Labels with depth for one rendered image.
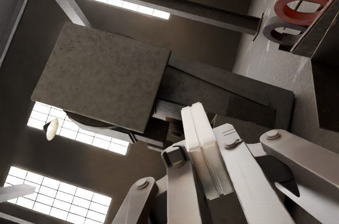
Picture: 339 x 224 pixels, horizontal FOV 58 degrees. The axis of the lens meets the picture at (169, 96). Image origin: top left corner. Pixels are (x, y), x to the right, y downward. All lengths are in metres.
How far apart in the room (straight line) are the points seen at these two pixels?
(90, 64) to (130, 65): 0.36
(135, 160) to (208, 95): 7.35
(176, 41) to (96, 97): 8.18
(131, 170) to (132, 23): 5.00
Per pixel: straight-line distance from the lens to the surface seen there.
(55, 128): 8.92
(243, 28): 7.12
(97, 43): 2.90
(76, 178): 10.54
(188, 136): 0.16
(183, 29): 10.87
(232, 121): 2.42
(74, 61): 2.87
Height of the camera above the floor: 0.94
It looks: 5 degrees up
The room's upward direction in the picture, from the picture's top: 74 degrees counter-clockwise
